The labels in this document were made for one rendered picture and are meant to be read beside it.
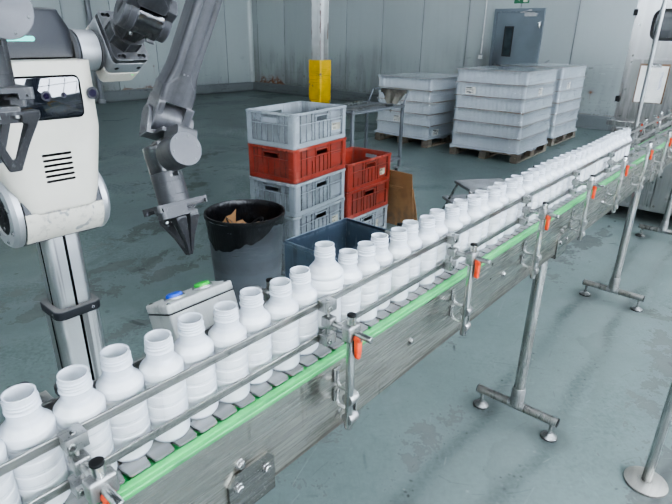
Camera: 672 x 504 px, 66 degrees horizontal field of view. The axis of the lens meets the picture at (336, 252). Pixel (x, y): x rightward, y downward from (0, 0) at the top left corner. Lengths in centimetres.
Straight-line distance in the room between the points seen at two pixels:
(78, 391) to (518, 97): 702
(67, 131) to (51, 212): 18
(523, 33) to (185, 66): 1085
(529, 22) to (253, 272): 950
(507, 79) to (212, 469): 693
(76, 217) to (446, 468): 162
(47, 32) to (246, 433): 92
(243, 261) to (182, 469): 210
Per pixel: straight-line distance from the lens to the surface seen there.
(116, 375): 75
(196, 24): 99
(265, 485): 100
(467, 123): 771
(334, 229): 183
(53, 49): 134
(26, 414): 72
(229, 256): 288
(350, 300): 102
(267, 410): 91
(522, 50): 1165
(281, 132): 337
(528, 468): 233
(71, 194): 129
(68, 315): 140
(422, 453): 228
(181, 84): 99
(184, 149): 92
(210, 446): 86
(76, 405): 73
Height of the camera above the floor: 155
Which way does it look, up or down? 22 degrees down
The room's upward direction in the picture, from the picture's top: 1 degrees clockwise
